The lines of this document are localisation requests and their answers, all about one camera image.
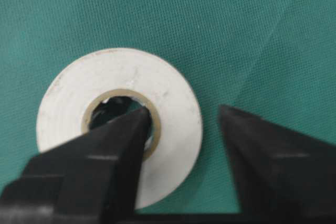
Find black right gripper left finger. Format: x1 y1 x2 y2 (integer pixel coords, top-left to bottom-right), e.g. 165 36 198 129
1 107 149 223

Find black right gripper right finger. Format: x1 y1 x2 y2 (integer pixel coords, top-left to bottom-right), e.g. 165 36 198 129
218 105 335 223

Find white tape roll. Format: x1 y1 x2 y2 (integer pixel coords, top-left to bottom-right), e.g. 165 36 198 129
36 48 203 209

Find green table cloth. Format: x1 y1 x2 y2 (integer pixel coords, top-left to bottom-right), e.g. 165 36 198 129
1 0 335 214

